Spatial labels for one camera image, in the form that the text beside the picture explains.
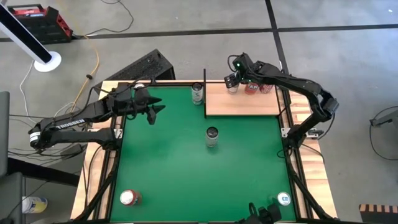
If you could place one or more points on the red black tool box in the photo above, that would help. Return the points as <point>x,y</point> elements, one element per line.
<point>43,25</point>

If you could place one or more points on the red Fanta can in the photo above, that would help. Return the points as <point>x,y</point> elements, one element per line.
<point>127,197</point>
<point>251,89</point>

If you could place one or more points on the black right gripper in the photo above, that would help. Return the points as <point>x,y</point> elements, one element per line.
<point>247,68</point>

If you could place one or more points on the red Coca-Cola can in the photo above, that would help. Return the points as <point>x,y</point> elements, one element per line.
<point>266,89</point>
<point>139,85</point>

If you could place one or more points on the black white floor-standing pole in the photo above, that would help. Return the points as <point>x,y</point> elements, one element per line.
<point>25,37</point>

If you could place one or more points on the wooden shelf board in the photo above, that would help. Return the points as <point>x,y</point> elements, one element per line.
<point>242,104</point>

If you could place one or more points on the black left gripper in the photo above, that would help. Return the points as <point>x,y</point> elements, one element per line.
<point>132,101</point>

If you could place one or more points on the white yellow canister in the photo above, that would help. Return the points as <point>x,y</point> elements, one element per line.
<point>34,205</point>

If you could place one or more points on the orange black striped object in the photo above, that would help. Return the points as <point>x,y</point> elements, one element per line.
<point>377,214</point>

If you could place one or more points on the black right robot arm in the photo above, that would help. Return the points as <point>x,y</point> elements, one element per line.
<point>298,84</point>

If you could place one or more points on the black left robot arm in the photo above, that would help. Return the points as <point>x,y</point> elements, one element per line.
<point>66,123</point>

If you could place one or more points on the grey furniture panel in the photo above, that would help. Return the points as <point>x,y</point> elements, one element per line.
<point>3,133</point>

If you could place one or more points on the dark grey cabinet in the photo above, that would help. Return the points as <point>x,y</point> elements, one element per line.
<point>11,199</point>

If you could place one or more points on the white Celsius can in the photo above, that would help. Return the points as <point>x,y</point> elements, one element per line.
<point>211,138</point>
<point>197,93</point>

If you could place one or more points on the green table mat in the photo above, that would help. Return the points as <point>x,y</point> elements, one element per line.
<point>174,174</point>

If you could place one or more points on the grey metal stand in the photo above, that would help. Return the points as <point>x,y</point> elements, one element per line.
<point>385,119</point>

